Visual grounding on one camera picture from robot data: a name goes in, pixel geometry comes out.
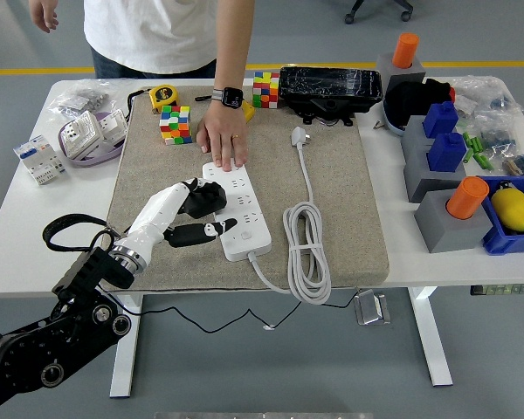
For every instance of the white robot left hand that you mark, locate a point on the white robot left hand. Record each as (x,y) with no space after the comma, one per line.
(153,218)

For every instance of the person's left hand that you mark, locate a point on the person's left hand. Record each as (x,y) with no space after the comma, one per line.
(222,131)

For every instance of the person's right hand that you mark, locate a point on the person's right hand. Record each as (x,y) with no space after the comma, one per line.
(43,13)

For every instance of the black plug adapter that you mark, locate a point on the black plug adapter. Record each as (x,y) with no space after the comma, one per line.
(207,198)

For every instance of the white power strip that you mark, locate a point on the white power strip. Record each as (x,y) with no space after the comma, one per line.
(253,231)

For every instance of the person's left forearm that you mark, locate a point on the person's left forearm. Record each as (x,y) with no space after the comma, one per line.
(231,52)

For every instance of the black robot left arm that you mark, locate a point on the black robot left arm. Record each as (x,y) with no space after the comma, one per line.
(35,353)

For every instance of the black wristwatch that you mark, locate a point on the black wristwatch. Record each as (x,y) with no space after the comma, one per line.
(232,97)

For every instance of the multicolour puzzle cube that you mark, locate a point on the multicolour puzzle cube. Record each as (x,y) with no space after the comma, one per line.
(175,126)
(265,89)

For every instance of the yellow tape measure, 5m print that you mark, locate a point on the yellow tape measure, 5m print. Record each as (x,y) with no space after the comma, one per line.
(163,96)

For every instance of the purple band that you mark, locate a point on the purple band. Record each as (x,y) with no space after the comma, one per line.
(91,161)

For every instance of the clear bag of screws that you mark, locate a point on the clear bag of screws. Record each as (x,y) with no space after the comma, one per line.
(85,100)

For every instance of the person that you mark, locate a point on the person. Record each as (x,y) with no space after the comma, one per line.
(148,35)

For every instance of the black film-wrapped box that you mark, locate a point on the black film-wrapped box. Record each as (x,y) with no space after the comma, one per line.
(327,85)

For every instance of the grey-brown mat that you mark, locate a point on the grey-brown mat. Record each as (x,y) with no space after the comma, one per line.
(332,174)

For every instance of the white circuit breaker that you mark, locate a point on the white circuit breaker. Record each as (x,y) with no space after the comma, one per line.
(39,161)

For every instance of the white table leg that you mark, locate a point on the white table leg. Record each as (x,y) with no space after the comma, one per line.
(432,345)
(126,362)

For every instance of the black office chair base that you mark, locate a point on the black office chair base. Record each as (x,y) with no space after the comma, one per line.
(348,17)

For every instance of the pale blue dish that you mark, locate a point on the pale blue dish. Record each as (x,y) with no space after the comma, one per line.
(393,127)

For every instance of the black cloth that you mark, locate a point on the black cloth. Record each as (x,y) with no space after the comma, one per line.
(406,102)

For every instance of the grey two-slot holder block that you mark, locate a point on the grey two-slot holder block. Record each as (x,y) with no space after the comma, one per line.
(415,161)

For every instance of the orange cylinder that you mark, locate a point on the orange cylinder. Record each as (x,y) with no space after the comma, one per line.
(466,198)
(405,51)

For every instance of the blue block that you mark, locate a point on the blue block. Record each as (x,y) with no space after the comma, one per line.
(446,153)
(439,120)

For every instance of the metal foot pedal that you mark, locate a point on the metal foot pedal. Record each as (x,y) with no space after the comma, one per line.
(371,310)

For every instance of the small green peg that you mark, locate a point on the small green peg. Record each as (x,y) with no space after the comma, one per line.
(478,159)
(479,144)
(467,155)
(466,139)
(486,162)
(473,143)

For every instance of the large clear plastic bag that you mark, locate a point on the large clear plastic bag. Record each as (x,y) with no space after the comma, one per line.
(484,94)

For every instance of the clear bag of blue parts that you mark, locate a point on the clear bag of blue parts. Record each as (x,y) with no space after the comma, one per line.
(498,139)

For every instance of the yellow lemon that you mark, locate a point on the yellow lemon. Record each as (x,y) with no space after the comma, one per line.
(512,209)

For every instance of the blue plastic bin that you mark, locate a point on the blue plastic bin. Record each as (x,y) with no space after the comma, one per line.
(502,244)

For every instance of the table control panel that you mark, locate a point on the table control panel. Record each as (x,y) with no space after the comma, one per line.
(502,289)

